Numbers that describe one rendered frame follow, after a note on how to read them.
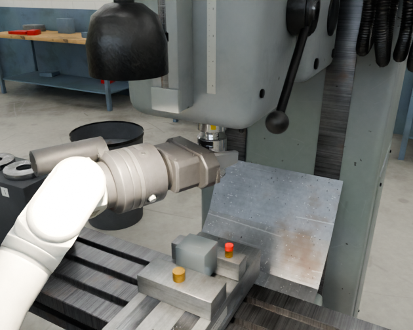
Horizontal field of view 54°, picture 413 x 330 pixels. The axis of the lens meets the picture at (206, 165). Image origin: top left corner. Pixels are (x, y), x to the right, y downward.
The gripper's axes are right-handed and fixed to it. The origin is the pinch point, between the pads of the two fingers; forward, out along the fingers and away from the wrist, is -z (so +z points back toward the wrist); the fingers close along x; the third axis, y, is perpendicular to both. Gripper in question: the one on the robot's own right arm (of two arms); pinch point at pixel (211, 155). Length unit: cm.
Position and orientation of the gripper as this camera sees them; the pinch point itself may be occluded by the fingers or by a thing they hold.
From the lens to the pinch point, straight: 65.1
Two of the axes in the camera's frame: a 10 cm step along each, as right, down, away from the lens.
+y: -0.1, 9.2, 4.0
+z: -8.0, 2.3, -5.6
